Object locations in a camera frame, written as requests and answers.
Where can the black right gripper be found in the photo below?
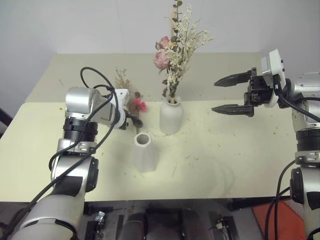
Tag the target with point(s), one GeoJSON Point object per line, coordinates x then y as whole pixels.
{"type": "Point", "coordinates": [258, 93]}

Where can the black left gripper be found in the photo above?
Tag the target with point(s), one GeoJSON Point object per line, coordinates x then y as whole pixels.
{"type": "Point", "coordinates": [126, 123]}

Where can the red flower dried grass bouquet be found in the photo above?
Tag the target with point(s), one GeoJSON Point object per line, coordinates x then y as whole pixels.
{"type": "Point", "coordinates": [139, 105]}

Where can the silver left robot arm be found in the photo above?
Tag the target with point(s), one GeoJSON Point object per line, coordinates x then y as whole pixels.
{"type": "Point", "coordinates": [75, 105]}

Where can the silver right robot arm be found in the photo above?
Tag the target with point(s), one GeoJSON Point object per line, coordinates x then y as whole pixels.
{"type": "Point", "coordinates": [306, 87]}

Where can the tapered faceted white vase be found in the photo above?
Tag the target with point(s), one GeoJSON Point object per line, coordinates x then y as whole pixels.
{"type": "Point", "coordinates": [145, 155]}

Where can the round white ceramic vase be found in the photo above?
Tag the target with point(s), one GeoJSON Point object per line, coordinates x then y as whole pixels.
{"type": "Point", "coordinates": [171, 116]}

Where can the pink rose white spray bouquet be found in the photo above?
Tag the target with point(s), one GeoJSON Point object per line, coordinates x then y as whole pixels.
{"type": "Point", "coordinates": [175, 62]}

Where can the small metal clamp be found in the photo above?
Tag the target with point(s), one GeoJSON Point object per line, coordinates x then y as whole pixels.
{"type": "Point", "coordinates": [101, 216]}

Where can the dark rounded shape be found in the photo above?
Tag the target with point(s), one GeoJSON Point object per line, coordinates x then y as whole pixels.
{"type": "Point", "coordinates": [132, 226]}

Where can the small white connector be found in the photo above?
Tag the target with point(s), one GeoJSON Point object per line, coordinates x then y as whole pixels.
{"type": "Point", "coordinates": [220, 225]}

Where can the orange sheet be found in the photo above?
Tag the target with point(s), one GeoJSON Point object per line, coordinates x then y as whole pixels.
{"type": "Point", "coordinates": [280, 220]}

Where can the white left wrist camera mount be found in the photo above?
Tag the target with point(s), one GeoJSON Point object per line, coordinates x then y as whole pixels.
{"type": "Point", "coordinates": [122, 95]}

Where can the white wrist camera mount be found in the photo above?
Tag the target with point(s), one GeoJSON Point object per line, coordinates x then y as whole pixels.
{"type": "Point", "coordinates": [272, 63]}
{"type": "Point", "coordinates": [122, 95]}

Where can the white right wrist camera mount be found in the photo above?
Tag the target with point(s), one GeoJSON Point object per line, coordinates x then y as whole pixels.
{"type": "Point", "coordinates": [272, 63]}

